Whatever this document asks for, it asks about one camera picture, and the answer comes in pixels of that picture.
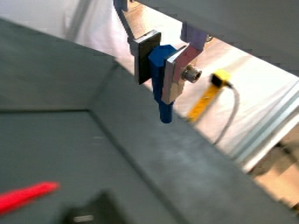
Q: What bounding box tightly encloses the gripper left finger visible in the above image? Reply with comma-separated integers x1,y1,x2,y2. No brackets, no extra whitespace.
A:
114,0,162,84

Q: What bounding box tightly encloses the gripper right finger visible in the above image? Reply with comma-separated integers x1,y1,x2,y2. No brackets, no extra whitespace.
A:
162,22,208,104

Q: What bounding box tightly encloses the blue peg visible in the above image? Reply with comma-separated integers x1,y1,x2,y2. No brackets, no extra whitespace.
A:
149,45,176,123

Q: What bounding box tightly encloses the black angle fixture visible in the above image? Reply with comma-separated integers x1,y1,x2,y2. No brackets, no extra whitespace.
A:
61,191,130,224

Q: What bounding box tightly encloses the red peg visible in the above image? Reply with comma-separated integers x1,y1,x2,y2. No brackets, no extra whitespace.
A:
0,182,61,216

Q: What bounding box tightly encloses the grey sensor cable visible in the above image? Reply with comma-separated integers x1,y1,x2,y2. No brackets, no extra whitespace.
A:
212,84,241,146

